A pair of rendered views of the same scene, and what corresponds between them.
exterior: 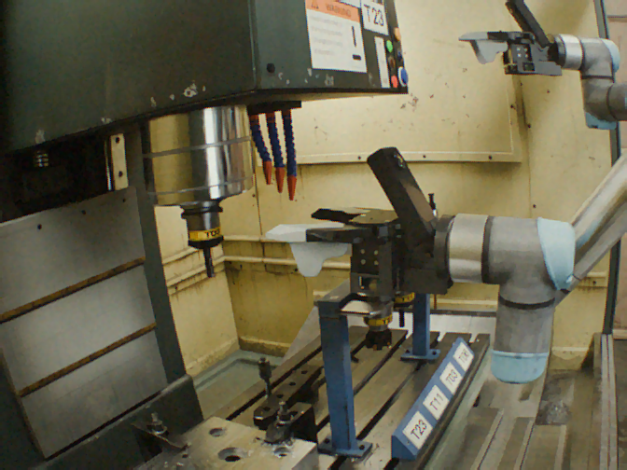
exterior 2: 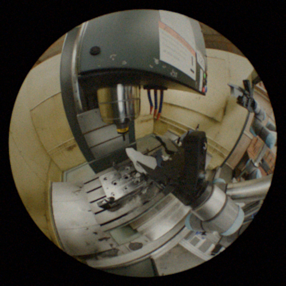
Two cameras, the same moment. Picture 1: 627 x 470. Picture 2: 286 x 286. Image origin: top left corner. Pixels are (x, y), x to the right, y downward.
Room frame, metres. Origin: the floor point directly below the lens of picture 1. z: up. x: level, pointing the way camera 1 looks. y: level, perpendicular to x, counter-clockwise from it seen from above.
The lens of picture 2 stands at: (0.49, -0.05, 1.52)
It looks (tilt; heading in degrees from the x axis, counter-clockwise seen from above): 37 degrees down; 23
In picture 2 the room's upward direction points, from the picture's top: straight up
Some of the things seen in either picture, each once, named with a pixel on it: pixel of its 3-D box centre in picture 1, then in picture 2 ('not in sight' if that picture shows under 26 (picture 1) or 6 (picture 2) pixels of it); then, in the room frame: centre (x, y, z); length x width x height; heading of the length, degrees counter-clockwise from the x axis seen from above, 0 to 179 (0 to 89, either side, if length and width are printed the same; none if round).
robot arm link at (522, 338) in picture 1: (523, 328); (203, 216); (0.52, -0.24, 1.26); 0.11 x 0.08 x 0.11; 151
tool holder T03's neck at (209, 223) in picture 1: (203, 226); (122, 126); (0.73, 0.15, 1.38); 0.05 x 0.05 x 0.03
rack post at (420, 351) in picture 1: (421, 303); not in sight; (1.20, -0.24, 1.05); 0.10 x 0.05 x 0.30; 59
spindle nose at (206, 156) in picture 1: (195, 154); (119, 101); (0.73, 0.15, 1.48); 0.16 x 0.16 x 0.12
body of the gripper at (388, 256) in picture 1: (404, 250); (181, 181); (0.59, -0.10, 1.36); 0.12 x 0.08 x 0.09; 59
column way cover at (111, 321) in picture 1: (78, 322); (107, 132); (0.96, 0.53, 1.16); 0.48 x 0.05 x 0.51; 149
